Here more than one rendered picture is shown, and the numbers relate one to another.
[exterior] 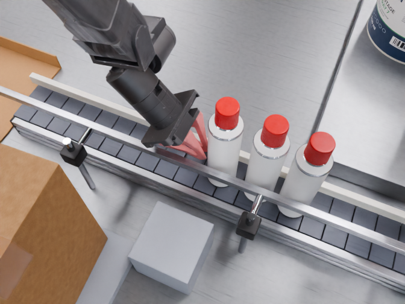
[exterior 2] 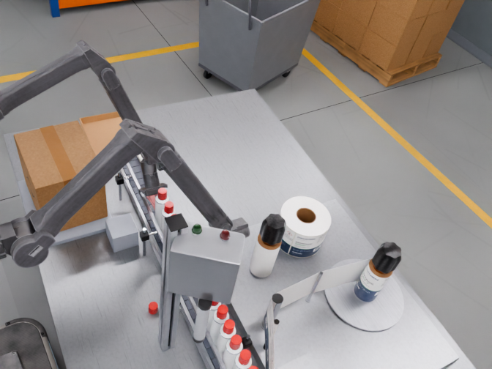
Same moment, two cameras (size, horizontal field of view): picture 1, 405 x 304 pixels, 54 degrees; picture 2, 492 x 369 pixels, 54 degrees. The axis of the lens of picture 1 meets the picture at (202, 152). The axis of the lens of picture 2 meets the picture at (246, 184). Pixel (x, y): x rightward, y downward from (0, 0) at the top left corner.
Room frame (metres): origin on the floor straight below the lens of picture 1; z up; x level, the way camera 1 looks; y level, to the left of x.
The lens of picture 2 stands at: (-0.55, -0.86, 2.42)
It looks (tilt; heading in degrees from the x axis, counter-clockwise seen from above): 46 degrees down; 30
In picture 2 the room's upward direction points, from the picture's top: 13 degrees clockwise
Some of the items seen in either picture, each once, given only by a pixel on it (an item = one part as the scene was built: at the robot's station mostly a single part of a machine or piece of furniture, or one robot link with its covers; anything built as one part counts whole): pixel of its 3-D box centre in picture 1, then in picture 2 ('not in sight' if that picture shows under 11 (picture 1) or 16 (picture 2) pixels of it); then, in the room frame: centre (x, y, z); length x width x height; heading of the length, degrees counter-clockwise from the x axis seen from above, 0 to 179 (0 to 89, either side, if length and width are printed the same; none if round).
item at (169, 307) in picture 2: not in sight; (170, 293); (0.00, -0.39, 1.17); 0.04 x 0.04 x 0.67; 66
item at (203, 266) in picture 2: not in sight; (205, 263); (0.03, -0.47, 1.38); 0.17 x 0.10 x 0.19; 121
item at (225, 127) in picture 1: (223, 145); (162, 208); (0.32, -0.03, 0.98); 0.05 x 0.05 x 0.20
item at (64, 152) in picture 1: (87, 155); (124, 185); (0.34, 0.20, 0.91); 0.07 x 0.03 x 0.17; 156
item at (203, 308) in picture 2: not in sight; (201, 320); (-0.01, -0.51, 1.18); 0.04 x 0.04 x 0.21
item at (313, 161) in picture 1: (304, 177); not in sight; (0.26, -0.15, 0.98); 0.05 x 0.05 x 0.20
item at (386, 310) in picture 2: not in sight; (364, 293); (0.63, -0.81, 0.89); 0.31 x 0.31 x 0.01
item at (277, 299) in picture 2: not in sight; (271, 312); (0.27, -0.61, 0.97); 0.05 x 0.05 x 0.19
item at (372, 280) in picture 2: not in sight; (377, 271); (0.63, -0.81, 1.04); 0.09 x 0.09 x 0.29
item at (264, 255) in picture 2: not in sight; (267, 245); (0.44, -0.45, 1.03); 0.09 x 0.09 x 0.30
